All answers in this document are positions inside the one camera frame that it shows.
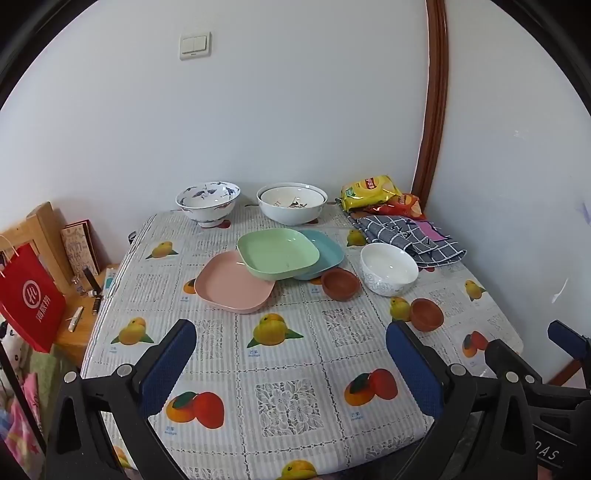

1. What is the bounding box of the white spotted cloth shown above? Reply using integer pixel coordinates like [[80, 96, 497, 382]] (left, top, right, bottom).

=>
[[0, 323, 33, 370]]

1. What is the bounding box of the small brown bowl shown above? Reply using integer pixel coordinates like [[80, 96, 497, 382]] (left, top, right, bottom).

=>
[[409, 298, 445, 332], [321, 269, 362, 302]]

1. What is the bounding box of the brown patterned book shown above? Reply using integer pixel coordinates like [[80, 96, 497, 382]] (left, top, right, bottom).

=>
[[61, 220, 103, 278]]

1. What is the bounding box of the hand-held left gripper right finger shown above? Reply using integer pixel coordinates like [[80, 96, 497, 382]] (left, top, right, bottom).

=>
[[385, 320, 540, 480]]

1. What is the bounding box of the wooden chair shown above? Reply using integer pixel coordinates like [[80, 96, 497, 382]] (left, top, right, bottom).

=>
[[0, 202, 77, 296]]

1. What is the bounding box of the fruit printed tablecloth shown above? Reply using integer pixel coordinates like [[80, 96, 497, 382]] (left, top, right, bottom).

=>
[[79, 203, 525, 480]]

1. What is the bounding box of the grey checked cloth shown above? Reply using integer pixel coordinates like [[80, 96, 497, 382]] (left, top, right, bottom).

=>
[[348, 213, 468, 268]]

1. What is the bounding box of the blue square plate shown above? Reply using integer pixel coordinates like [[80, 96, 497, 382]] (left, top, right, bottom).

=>
[[293, 229, 345, 281]]

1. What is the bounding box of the large white bowl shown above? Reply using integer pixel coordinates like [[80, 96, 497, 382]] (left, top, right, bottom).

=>
[[257, 183, 329, 226]]

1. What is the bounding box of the white bowl painted inside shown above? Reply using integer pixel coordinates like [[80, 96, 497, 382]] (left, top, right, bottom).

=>
[[259, 184, 325, 209]]

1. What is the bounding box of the thin black rod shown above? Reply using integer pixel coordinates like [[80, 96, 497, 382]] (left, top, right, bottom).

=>
[[0, 340, 48, 455]]

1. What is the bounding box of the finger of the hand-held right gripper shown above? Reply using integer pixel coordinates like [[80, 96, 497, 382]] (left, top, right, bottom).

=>
[[547, 319, 591, 389], [484, 338, 591, 409]]

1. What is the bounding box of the white patterned bowl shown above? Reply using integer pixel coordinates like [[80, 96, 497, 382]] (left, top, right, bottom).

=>
[[360, 242, 419, 297]]

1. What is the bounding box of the pink floral cloth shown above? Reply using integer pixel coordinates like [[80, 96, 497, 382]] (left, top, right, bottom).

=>
[[0, 369, 47, 480]]

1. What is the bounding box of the green blanket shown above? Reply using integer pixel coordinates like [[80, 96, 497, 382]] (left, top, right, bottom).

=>
[[28, 344, 85, 444]]

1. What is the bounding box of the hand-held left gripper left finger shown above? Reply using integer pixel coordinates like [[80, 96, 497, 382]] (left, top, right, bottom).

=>
[[45, 318, 199, 480]]

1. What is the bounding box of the brown wooden door frame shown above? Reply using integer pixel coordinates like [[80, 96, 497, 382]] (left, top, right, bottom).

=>
[[411, 0, 450, 208]]

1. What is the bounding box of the blue and white footed bowl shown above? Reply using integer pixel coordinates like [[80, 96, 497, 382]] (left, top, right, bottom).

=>
[[175, 181, 242, 228]]

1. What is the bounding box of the pink square plate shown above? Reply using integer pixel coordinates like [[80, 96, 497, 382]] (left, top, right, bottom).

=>
[[194, 250, 277, 315]]

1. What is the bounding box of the white wall switch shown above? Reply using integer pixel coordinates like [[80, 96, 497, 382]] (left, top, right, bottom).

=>
[[179, 32, 212, 61]]

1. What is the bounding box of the red snack bag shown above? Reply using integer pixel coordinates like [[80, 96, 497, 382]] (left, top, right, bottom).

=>
[[390, 193, 426, 220]]

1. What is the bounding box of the red paper bag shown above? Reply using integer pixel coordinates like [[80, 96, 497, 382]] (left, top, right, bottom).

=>
[[0, 235, 66, 354]]

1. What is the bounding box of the yellow snack bag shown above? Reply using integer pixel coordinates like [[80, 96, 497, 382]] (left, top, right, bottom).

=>
[[341, 175, 402, 212]]

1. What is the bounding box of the green square plate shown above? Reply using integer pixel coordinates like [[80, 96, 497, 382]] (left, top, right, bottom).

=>
[[237, 228, 321, 281]]

